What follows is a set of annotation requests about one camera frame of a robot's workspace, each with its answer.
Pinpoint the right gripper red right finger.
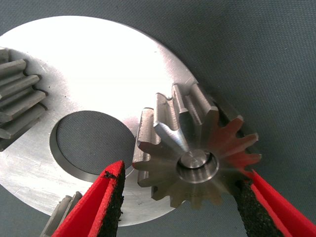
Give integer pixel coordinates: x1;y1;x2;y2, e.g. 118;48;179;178
234;169;316;237

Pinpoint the large steel gear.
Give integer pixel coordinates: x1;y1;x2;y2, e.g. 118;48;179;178
132;83;262;210

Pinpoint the small steel gear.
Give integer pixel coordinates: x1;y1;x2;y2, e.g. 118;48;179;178
0;47;49;152
39;191;83;237

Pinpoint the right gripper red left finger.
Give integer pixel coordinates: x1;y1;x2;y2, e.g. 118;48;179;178
51;159;126;237

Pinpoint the dark grey table cloth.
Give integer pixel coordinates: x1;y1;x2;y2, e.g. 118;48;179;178
0;0;316;237

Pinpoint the round metal plate with hole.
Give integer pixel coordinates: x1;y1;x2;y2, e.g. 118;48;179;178
0;15;244;227

